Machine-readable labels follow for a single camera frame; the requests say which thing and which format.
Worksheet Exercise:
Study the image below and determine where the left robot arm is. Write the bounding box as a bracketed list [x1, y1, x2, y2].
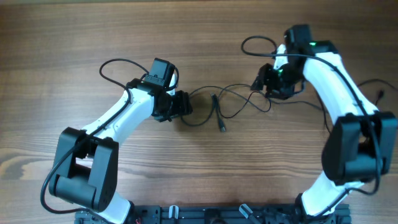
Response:
[40, 58, 192, 223]

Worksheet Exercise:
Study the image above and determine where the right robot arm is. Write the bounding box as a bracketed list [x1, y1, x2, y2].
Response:
[251, 24, 397, 219]

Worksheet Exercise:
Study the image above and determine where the black right camera cable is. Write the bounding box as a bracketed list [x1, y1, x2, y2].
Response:
[241, 35, 383, 215]

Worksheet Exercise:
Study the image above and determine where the black camera cable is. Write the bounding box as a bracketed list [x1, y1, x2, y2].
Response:
[40, 58, 180, 215]
[241, 35, 383, 215]

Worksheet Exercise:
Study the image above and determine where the thin black cable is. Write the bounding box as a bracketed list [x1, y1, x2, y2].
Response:
[267, 78, 398, 134]

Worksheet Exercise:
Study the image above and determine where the black left camera cable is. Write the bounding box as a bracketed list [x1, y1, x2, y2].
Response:
[40, 58, 180, 215]

